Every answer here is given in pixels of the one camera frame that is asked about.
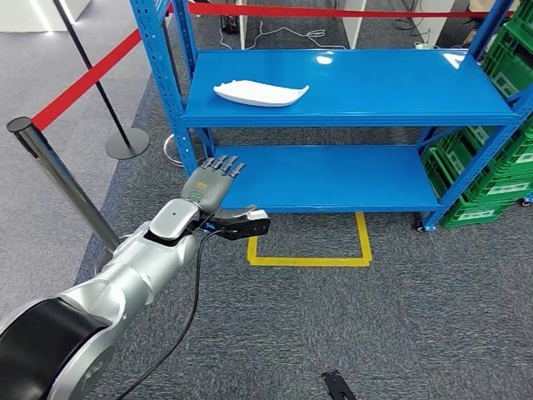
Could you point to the chrome stanchion post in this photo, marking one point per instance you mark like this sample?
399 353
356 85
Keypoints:
54 171

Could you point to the white power strip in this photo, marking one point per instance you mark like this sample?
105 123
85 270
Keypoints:
424 47

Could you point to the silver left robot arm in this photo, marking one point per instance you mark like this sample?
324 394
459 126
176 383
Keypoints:
137 265

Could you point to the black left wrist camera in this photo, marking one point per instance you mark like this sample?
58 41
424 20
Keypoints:
249 225

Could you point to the green plastic crate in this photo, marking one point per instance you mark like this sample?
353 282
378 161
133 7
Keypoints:
457 217
489 194
454 150
500 65

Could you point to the black stanchion post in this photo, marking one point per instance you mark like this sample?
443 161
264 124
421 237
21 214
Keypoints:
131 144

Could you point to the white table leg panel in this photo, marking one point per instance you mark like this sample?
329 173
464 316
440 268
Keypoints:
353 26
243 26
433 21

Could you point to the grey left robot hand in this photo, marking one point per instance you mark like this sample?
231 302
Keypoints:
206 188

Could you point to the white curved plastic part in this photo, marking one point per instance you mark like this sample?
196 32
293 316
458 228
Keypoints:
258 94

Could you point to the red barrier belt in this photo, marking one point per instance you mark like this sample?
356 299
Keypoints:
333 11
83 82

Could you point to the dark stanchion with chrome base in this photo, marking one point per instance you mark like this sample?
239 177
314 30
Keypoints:
171 154

